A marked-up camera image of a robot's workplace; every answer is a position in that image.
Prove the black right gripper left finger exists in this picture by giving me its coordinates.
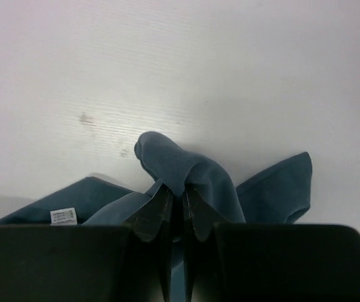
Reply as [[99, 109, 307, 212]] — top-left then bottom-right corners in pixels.
[[0, 187, 173, 301]]

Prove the teal blue t shirt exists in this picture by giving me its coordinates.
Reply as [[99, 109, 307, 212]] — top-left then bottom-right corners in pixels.
[[0, 132, 312, 301]]

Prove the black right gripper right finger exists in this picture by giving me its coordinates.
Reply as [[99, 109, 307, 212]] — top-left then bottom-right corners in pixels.
[[183, 187, 360, 301]]

